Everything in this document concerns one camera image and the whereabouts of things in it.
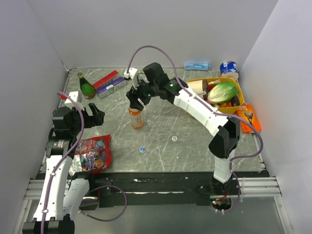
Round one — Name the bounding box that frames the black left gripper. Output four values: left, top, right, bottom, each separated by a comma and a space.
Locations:
70, 102, 104, 135

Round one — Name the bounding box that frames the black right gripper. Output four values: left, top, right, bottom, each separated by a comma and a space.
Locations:
125, 76, 158, 112

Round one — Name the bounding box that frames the orange tea bottle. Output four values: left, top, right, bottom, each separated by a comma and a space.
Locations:
129, 107, 144, 129

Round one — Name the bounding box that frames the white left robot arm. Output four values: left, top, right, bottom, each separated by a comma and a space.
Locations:
22, 103, 105, 234

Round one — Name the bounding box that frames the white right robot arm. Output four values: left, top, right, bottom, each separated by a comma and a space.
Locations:
124, 62, 240, 195

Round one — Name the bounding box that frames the green glass bottle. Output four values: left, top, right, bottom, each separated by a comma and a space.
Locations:
78, 72, 96, 99

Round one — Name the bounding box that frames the blue bottle cap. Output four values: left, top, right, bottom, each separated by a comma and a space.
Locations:
139, 147, 146, 153

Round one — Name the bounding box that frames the purple silver box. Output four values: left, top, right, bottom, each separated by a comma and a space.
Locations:
96, 77, 126, 99

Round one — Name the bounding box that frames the red flat box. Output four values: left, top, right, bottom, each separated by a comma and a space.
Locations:
92, 70, 119, 89

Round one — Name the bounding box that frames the red snack bag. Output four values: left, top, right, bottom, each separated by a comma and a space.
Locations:
69, 135, 113, 176

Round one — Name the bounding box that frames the blue tissue pack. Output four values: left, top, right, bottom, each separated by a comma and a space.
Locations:
184, 62, 211, 71

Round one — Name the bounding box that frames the beige paper roll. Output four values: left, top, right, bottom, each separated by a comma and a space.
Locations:
187, 79, 209, 100

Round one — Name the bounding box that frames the green cabbage toy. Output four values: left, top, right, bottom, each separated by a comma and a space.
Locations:
208, 81, 238, 104

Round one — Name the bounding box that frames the yellow plastic basket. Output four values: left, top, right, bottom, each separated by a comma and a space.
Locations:
189, 78, 244, 114

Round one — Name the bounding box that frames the blue white can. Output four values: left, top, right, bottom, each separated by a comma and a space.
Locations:
220, 60, 239, 80

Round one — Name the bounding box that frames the purple eggplant toy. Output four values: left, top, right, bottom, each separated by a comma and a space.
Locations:
231, 96, 240, 107

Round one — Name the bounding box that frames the orange razor package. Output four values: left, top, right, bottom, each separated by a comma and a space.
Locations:
236, 103, 261, 134

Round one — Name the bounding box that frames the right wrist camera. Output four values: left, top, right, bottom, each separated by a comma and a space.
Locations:
123, 68, 138, 81

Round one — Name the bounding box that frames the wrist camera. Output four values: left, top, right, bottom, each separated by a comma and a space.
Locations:
64, 91, 83, 110
123, 68, 138, 81

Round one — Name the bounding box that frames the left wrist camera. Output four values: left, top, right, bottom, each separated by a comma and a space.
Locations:
64, 91, 83, 110

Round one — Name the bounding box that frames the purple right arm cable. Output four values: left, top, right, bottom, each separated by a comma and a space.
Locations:
127, 45, 264, 166

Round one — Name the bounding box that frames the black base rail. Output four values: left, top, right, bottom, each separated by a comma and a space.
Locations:
36, 172, 270, 208

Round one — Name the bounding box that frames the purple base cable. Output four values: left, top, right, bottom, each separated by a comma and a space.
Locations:
77, 185, 128, 222

